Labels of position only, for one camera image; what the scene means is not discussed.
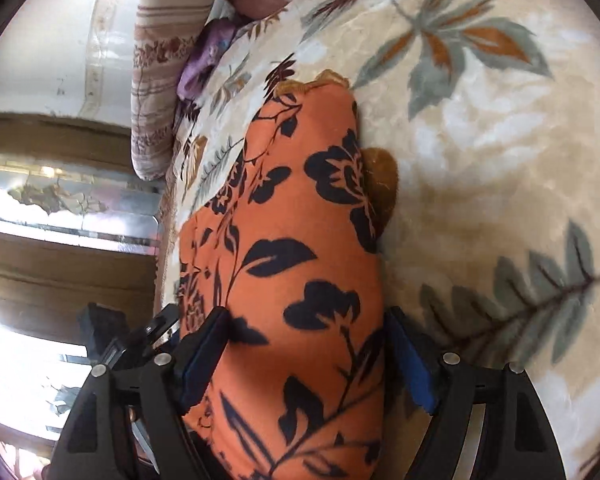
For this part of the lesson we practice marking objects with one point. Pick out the cream leaf print blanket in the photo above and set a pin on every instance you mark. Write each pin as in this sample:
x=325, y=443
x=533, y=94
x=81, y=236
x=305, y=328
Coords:
x=480, y=160

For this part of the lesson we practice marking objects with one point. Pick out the brown wooden furniture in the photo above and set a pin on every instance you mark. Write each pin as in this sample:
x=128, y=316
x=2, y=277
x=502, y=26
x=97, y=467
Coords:
x=55, y=285

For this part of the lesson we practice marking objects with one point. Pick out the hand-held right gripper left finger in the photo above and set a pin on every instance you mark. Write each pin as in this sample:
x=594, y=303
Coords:
x=200, y=355

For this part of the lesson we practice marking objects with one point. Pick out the orange floral garment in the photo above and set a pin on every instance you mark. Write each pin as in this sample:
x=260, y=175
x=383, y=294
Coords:
x=305, y=260

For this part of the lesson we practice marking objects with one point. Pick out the purple cloth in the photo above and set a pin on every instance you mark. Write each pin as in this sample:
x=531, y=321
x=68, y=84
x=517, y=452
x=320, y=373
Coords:
x=205, y=60

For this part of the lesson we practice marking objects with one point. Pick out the beige striped bolster pillow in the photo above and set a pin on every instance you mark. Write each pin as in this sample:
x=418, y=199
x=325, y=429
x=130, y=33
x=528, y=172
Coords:
x=165, y=85

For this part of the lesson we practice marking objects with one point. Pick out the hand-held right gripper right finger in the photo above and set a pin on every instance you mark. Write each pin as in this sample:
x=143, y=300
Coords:
x=415, y=360

